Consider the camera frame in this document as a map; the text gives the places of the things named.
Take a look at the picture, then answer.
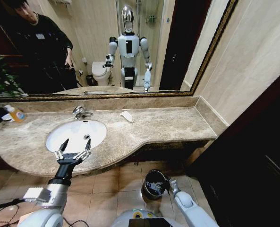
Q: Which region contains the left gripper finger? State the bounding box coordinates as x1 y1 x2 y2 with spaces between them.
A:
54 139 69 161
76 138 93 161

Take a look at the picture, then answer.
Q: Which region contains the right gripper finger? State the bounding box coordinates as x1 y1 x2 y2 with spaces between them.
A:
151 181 166 191

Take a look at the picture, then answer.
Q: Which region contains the black round trash bin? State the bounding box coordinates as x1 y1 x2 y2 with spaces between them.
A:
141 169 171 201

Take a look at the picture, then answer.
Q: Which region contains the white oval sink basin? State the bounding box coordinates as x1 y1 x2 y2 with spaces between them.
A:
45 120 107 154

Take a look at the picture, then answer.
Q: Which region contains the small black waste bin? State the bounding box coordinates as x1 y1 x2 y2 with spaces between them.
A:
85 74 98 87

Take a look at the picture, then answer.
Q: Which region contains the chrome faucet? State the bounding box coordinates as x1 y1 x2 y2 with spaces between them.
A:
72 105 94 120

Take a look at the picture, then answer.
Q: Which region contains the white robot front shell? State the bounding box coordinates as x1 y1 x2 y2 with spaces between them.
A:
110 208 178 227

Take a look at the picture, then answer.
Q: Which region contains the crumpled white tissue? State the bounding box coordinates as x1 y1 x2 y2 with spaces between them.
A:
119 110 136 124

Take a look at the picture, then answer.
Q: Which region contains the orange liquid soap bottle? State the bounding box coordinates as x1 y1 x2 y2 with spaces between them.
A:
4 105 27 123

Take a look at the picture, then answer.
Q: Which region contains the white toilet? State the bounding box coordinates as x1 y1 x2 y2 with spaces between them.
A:
91 61 112 87

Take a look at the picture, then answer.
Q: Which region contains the dark wooden door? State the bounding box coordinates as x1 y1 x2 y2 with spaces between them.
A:
186 66 280 227

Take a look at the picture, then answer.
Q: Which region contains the green leafy plant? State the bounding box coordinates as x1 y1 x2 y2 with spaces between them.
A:
0 52 23 97

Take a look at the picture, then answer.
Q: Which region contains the person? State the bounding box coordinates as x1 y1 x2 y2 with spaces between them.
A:
0 0 79 94

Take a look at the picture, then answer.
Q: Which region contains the mirrored white robot figure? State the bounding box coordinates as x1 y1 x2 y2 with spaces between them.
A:
102 4 153 92

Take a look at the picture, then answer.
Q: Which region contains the gold framed wall mirror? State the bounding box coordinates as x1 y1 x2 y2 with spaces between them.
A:
0 0 239 103

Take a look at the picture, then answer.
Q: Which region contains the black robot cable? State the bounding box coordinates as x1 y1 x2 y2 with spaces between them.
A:
0 198 27 213

